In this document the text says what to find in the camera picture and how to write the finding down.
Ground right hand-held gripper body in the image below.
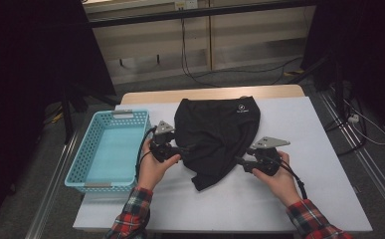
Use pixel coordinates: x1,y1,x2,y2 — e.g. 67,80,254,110
249,136,291,177

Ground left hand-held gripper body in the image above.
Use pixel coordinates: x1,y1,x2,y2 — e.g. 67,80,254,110
149,120,181,163

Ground black shorts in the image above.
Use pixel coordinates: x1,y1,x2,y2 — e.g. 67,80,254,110
173,96,262,192

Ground light blue plastic basket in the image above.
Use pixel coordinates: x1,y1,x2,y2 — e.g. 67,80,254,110
64,110,152,194

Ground person's left hand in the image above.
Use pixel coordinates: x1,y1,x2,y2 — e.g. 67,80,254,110
136,138,182,191

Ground person's right hand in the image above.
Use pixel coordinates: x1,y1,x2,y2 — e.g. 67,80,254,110
252,151,303,207

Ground wooden table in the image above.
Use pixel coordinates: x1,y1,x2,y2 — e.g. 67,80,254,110
119,84,306,106

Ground black stand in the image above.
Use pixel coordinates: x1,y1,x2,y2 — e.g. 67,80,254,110
60,83,121,145
288,53,347,114

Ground beige low cabinet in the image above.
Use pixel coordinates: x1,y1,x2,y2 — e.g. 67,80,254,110
82,0,317,86

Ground black horizontal bar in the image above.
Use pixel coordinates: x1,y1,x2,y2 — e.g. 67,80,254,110
88,0,317,29

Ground black curtain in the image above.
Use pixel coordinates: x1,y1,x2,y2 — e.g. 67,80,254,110
300,0,385,140
0,0,116,233

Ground left hand-held gripper cable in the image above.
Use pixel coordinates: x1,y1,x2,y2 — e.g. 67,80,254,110
134,125,158,180

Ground hand-held gripper cable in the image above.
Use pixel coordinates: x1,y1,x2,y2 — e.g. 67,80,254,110
134,125,158,180
273,158,308,200

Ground right hand-held gripper cable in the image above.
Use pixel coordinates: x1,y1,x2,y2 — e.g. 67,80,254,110
273,158,308,200

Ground black floor cables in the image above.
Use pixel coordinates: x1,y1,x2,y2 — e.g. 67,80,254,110
323,96,368,157

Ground black hanging cable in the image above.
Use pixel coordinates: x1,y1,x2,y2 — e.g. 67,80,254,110
179,18,303,89

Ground metal floor rail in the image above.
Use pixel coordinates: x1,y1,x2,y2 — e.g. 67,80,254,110
25,130,80,239
318,91,385,217

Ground white floor cable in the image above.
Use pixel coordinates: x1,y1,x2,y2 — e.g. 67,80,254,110
343,99,385,146

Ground white wall socket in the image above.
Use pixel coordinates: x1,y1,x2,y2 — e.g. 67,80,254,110
174,0,199,10

